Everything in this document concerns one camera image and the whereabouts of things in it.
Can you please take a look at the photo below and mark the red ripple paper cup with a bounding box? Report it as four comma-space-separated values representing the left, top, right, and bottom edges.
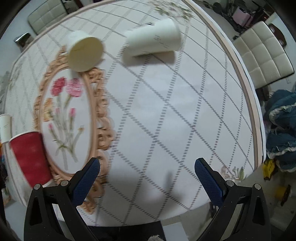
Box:
9, 131, 53, 187

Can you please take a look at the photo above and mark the white cup with calligraphy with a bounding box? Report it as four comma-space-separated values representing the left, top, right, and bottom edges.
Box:
0, 114, 11, 144

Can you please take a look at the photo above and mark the white cup with ink plant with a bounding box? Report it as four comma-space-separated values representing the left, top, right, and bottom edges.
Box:
65, 30, 104, 72

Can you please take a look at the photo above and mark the plain white paper cup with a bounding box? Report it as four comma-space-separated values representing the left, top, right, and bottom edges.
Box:
121, 18, 182, 65

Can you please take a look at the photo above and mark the blue ruffled cloth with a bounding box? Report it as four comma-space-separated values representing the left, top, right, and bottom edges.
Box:
263, 89, 295, 172

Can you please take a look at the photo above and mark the beige padded chair right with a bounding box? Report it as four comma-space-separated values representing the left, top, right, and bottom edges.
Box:
233, 21, 295, 89

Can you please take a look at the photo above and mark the beige padded chair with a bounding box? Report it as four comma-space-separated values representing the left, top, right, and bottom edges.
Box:
233, 21, 295, 89
28, 0, 79, 35

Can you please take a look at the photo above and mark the floral printed tablecloth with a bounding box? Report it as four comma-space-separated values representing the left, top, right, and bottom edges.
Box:
4, 1, 265, 226

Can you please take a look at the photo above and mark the dark printed gift box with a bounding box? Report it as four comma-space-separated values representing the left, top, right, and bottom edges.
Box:
14, 32, 34, 48

